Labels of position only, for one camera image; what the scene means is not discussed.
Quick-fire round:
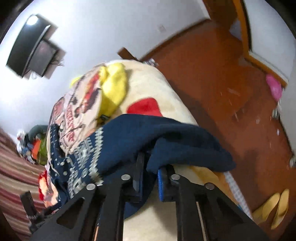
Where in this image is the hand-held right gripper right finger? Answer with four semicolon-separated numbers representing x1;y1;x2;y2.
157;164;270;241

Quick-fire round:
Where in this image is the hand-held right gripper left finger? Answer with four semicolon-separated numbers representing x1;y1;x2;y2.
29;152;148;241

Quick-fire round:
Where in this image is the navy patterned sweater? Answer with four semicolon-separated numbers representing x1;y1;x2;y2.
46;113;236;220

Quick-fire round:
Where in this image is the red plush toy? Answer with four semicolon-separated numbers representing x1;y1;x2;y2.
38;171;51;200

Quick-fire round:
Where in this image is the striped pink curtain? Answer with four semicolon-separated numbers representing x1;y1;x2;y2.
0;127;47;234

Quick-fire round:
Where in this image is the orange box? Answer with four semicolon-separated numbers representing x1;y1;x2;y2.
32;139;42;161

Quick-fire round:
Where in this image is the pile of small toys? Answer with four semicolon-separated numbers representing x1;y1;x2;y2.
17;131;35;164

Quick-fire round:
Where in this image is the checked bed sheet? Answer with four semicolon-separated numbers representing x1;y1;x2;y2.
225;173;252;216

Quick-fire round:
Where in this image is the grey padded tube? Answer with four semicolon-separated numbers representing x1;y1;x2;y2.
28;125;48;139

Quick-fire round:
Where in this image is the cream printed hoodie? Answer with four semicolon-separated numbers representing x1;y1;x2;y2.
50;67;104;153

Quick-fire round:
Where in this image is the yellow cloth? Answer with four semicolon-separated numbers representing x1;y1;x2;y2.
70;64;127;116

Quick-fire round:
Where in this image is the cream blanket with red shape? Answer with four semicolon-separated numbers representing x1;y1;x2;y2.
46;60;234;241

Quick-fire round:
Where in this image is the pink plastic object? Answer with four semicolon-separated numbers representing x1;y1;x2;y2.
265;74;283;101

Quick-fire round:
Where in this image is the wooden bed post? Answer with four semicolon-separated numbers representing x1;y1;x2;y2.
118;47;141;61

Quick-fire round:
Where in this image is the dark wall-mounted box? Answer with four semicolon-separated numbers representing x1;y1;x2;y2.
30;40;59;77

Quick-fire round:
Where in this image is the black wall television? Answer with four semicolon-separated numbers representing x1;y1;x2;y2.
6;14;51;77

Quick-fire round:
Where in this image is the wooden door frame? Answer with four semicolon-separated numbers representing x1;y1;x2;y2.
232;0;289;87

